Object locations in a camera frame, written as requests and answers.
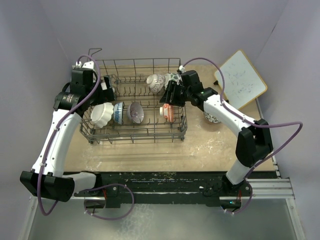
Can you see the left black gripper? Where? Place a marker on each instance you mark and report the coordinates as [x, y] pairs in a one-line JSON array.
[[106, 95]]

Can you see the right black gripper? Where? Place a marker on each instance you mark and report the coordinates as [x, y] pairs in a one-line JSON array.
[[171, 88]]

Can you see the orange red patterned bowl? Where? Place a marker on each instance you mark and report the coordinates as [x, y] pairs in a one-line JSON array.
[[167, 112]]

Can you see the purple striped bowl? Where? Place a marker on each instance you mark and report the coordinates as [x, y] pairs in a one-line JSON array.
[[135, 113]]

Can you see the blue floral white bowl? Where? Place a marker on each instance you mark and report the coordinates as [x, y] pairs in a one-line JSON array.
[[118, 113]]

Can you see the pink patterned bowl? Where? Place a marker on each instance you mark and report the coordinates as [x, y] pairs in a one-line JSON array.
[[210, 118]]

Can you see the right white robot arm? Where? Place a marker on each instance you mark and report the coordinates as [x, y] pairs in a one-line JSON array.
[[254, 141]]

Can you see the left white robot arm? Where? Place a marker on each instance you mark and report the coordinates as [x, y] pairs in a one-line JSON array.
[[60, 140]]

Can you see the brown patterned white bowl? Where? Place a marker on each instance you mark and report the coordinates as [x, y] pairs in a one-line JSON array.
[[155, 82]]

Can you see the green leaf patterned bowl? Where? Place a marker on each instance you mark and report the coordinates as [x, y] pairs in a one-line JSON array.
[[172, 77]]

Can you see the white fluted bowl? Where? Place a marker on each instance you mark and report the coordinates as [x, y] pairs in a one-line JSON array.
[[102, 114]]

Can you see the grey wire dish rack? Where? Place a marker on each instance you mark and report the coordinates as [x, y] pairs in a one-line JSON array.
[[128, 79]]

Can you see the small whiteboard yellow frame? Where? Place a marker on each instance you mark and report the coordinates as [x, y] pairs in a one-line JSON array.
[[242, 83]]

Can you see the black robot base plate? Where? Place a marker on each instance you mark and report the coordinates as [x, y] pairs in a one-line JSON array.
[[166, 187]]

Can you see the aluminium rail frame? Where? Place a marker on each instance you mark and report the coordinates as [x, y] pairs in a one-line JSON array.
[[266, 185]]

